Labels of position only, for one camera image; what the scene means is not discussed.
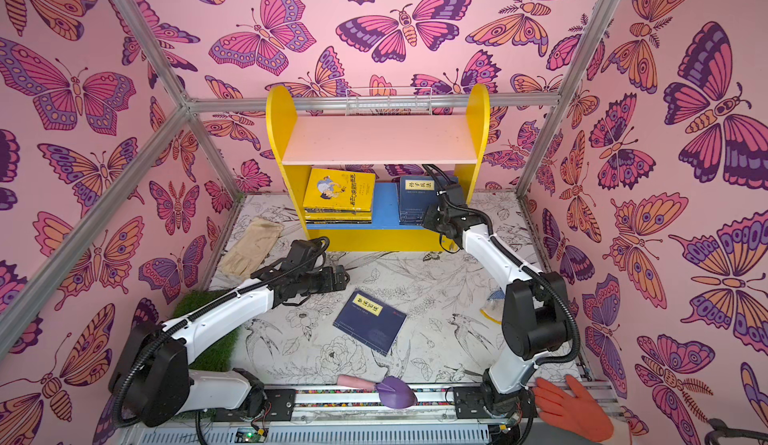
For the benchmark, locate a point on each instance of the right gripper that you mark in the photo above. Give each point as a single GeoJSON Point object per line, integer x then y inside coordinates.
{"type": "Point", "coordinates": [444, 192]}

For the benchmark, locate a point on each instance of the white slotted cable duct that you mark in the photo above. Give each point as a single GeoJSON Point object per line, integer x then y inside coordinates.
{"type": "Point", "coordinates": [387, 434]}

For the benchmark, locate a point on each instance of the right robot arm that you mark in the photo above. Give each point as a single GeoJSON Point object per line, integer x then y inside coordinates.
{"type": "Point", "coordinates": [537, 324]}

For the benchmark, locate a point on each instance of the blue white work glove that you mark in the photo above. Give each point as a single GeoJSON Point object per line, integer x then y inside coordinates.
{"type": "Point", "coordinates": [496, 298]}

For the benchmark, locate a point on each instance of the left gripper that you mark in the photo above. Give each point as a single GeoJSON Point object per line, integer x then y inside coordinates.
{"type": "Point", "coordinates": [329, 284]}

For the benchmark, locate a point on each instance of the navy blue book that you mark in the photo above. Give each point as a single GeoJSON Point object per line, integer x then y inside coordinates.
{"type": "Point", "coordinates": [370, 321]}
{"type": "Point", "coordinates": [416, 194]}

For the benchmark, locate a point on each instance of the yellow cartoon book bottom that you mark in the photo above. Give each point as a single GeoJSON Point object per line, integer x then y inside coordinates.
{"type": "Point", "coordinates": [338, 190]}

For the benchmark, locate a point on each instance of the yellow pink blue bookshelf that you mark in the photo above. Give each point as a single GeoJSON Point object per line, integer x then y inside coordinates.
{"type": "Point", "coordinates": [301, 144]}

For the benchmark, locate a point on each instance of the green circuit board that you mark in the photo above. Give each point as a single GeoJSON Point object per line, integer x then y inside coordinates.
{"type": "Point", "coordinates": [250, 436]}

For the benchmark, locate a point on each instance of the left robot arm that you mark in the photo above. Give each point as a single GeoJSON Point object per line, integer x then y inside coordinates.
{"type": "Point", "coordinates": [154, 381]}

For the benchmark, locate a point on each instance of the green artificial grass mat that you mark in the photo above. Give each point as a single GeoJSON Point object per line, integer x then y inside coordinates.
{"type": "Point", "coordinates": [215, 352]}

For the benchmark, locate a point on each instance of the aluminium mounting rail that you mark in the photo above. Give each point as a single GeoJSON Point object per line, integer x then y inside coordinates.
{"type": "Point", "coordinates": [316, 404]}

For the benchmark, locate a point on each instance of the purple pink trowel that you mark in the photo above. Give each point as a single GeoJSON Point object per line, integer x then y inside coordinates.
{"type": "Point", "coordinates": [384, 390]}

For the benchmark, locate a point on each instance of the orange rubber glove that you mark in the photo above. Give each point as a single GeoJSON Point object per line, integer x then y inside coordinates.
{"type": "Point", "coordinates": [575, 411]}

